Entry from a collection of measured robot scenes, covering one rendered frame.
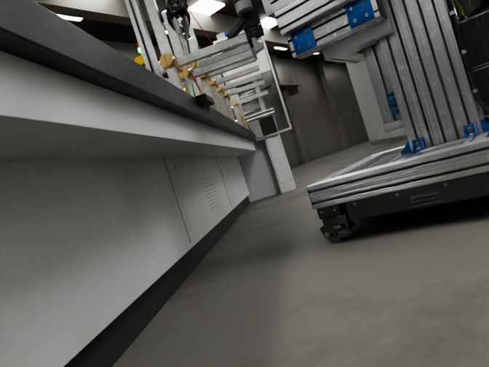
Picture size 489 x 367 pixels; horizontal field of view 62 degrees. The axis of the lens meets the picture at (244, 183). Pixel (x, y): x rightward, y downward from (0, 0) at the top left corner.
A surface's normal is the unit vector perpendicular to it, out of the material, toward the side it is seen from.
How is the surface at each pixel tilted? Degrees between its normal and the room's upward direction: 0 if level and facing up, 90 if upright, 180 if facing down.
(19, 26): 90
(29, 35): 90
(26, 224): 90
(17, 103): 90
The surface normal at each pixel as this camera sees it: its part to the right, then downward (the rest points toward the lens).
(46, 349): 0.95, -0.29
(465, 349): -0.30, -0.95
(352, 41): -0.55, 0.20
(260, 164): -0.11, 0.07
